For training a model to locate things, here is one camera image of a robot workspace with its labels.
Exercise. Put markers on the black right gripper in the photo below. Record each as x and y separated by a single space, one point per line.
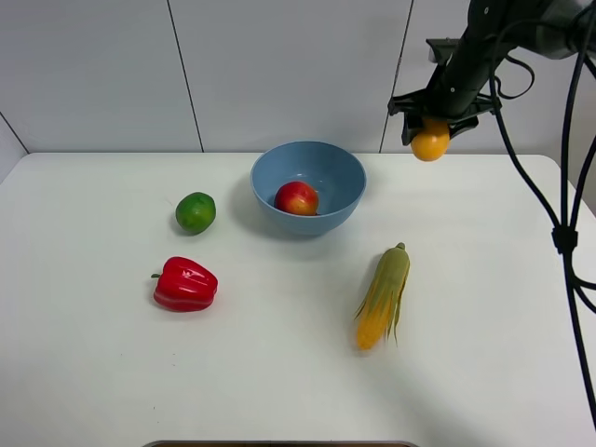
460 114

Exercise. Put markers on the yellow mango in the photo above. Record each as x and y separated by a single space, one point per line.
432 142

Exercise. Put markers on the red pomegranate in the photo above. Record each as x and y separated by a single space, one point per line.
298 198

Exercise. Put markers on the green lime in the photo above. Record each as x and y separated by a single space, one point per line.
195 213

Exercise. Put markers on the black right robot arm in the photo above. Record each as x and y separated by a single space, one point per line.
551 29

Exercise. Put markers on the blue bowl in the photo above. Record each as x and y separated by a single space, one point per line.
338 177

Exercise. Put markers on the corn cob with green husk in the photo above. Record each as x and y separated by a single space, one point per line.
378 314

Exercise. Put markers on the red bell pepper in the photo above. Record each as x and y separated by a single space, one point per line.
184 286

